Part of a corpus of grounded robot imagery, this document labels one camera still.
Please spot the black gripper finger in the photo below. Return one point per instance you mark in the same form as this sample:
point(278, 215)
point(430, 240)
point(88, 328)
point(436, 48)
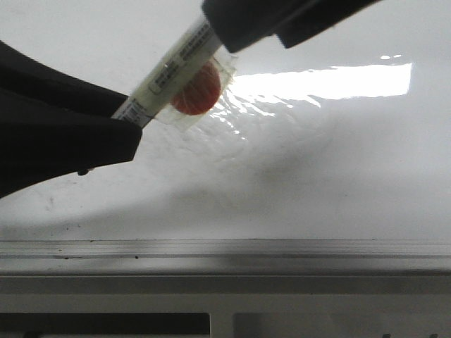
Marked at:
point(62, 132)
point(314, 17)
point(27, 77)
point(240, 24)

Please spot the red round magnet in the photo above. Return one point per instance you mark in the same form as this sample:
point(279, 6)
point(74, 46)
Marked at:
point(201, 93)

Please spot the white dry-erase marker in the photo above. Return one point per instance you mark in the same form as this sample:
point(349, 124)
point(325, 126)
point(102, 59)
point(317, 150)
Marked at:
point(181, 63)

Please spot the white whiteboard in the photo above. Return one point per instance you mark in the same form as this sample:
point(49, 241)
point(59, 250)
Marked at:
point(346, 136)

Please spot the aluminium whiteboard frame rail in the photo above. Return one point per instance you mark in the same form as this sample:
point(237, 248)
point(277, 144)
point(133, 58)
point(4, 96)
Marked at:
point(238, 264)

